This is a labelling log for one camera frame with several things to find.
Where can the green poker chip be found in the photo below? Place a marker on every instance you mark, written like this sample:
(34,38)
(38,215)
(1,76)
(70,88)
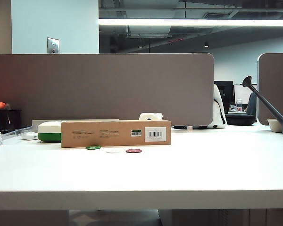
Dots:
(93,147)

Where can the red poker chip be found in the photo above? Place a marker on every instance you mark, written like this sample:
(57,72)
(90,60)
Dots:
(133,150)

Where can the white poker chip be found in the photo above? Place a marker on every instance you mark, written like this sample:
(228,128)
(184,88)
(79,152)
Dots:
(113,151)

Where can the long brown cardboard box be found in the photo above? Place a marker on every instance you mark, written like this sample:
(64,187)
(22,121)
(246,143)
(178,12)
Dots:
(96,141)

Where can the black flat desk item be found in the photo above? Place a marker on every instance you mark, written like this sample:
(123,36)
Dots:
(180,127)

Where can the wide brown desk divider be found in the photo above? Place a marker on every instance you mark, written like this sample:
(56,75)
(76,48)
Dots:
(96,87)

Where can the black computer monitor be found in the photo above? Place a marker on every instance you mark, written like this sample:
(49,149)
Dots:
(226,94)

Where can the green and white case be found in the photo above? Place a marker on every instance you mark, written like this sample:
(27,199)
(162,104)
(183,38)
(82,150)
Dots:
(48,136)

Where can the clear water bottle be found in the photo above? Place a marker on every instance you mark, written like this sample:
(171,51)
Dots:
(238,104)

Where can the black round cushion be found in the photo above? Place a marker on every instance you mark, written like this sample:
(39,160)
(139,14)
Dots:
(240,119)

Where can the white-screen computer monitor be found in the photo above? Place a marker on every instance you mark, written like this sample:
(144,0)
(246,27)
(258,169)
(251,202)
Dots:
(241,93)

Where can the long ceiling light strip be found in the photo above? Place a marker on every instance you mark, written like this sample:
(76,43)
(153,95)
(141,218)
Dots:
(191,21)

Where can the dark office chair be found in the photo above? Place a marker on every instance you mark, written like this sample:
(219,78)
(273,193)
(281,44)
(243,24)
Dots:
(252,106)

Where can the white earbuds case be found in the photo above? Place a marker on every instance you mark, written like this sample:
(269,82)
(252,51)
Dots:
(29,136)

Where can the dark grey watering can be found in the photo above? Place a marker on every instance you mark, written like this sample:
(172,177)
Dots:
(266,103)

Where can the clear acrylic tray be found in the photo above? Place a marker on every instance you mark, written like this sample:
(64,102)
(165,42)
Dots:
(16,131)

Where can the black container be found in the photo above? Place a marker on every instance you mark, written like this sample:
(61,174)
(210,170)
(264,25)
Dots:
(10,120)

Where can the narrow brown desk divider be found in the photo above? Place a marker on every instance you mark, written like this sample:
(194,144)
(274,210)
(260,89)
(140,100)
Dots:
(273,94)

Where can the beige paper bowl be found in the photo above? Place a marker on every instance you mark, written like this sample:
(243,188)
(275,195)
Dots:
(274,124)

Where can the metal wall outlet plate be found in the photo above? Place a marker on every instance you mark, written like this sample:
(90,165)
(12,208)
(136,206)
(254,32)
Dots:
(53,45)

